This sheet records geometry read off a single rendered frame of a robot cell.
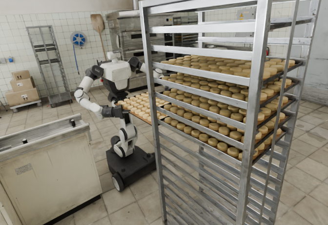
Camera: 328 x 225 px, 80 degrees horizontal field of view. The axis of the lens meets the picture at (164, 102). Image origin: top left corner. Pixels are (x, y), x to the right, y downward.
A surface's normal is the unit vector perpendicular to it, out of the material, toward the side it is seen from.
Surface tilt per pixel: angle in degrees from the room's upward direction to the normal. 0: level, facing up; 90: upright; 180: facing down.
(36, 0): 90
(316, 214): 0
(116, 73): 91
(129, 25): 90
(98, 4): 90
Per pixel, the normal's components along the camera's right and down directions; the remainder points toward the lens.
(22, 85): 0.43, 0.32
